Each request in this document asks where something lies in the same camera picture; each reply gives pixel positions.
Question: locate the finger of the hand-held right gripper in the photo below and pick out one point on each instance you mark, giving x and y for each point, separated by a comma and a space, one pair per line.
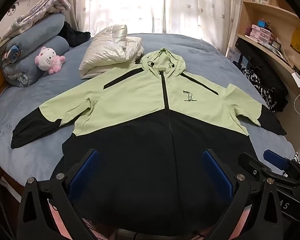
275, 158
251, 163

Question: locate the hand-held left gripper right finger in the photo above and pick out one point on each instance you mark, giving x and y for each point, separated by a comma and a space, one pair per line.
216, 172

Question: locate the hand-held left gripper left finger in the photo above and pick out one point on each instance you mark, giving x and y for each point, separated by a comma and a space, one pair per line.
83, 172

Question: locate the green and black hooded jacket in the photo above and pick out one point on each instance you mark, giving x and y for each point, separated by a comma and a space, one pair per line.
130, 100

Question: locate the white paper tag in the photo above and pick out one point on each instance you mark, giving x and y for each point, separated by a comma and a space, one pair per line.
297, 78

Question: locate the black and white patterned cloth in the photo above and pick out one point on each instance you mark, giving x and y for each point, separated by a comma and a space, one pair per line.
251, 76

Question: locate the black bag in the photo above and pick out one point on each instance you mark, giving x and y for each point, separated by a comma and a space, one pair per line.
262, 72

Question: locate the bed with blue-grey sheet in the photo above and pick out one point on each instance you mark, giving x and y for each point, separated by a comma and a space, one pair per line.
52, 85

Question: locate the blue and white carton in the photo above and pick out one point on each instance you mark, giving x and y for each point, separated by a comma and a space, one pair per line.
236, 55

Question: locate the colourful small box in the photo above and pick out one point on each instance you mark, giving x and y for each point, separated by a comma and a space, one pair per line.
275, 45

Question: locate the pink cat plush toy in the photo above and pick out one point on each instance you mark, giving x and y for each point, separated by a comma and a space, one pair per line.
46, 57

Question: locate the cream folded puffy quilt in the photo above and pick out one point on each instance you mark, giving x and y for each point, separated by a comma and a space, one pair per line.
107, 52

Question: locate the stack of pink boxes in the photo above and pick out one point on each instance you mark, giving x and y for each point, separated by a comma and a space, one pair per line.
261, 35

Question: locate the small blue box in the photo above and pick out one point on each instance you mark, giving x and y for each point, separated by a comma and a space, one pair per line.
262, 24

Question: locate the black fuzzy cloth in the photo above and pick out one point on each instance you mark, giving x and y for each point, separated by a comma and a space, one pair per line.
72, 36

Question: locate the wooden shelf unit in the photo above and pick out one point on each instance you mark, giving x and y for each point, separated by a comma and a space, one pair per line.
275, 12

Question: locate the white floral blanket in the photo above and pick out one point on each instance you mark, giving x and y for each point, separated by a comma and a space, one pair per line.
40, 10

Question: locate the cartoon wall sticker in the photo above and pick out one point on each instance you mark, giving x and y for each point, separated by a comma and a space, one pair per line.
12, 8

